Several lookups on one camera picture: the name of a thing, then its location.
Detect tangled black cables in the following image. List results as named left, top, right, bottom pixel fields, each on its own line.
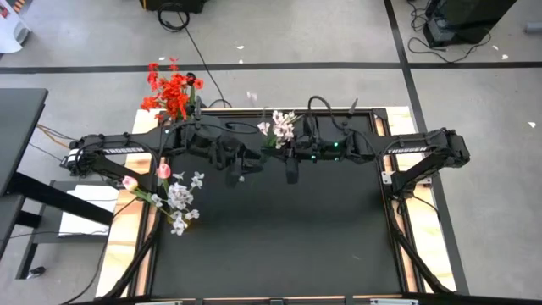
left=406, top=0, right=493, bottom=64

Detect right arm cable loop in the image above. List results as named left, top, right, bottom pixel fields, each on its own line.
left=307, top=95, right=353, bottom=136

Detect coiled black floor cable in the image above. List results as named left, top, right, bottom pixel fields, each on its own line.
left=156, top=3, right=233, bottom=110

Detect black desk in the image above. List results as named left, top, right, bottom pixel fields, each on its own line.
left=0, top=87, right=115, bottom=280

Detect white paper sheet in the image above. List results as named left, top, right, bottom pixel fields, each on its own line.
left=58, top=184, right=119, bottom=237

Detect white floor object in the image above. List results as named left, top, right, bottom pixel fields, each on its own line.
left=0, top=0, right=31, bottom=55

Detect white flower bunch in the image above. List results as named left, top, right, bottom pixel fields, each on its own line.
left=148, top=170, right=205, bottom=237
left=257, top=108, right=302, bottom=164

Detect black diagonal frame strut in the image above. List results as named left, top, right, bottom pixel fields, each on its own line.
left=103, top=202, right=164, bottom=300
left=388, top=202, right=452, bottom=296

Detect wooden side board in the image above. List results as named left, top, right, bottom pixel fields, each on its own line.
left=96, top=108, right=160, bottom=297
left=383, top=110, right=458, bottom=293

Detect black floor equipment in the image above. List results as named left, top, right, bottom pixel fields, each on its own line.
left=139, top=0, right=209, bottom=13

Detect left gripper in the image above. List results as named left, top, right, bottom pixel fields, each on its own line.
left=213, top=137, right=264, bottom=188

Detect pink tulip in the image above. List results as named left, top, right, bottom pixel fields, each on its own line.
left=155, top=163, right=174, bottom=204
left=121, top=175, right=174, bottom=217

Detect black equipment case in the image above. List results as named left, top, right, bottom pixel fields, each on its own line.
left=422, top=0, right=518, bottom=48

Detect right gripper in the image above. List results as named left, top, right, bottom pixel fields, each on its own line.
left=266, top=126, right=355, bottom=185

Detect dark tulip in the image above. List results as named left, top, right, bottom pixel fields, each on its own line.
left=185, top=72, right=203, bottom=122

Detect orange cable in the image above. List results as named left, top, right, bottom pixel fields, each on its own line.
left=36, top=123, right=84, bottom=154

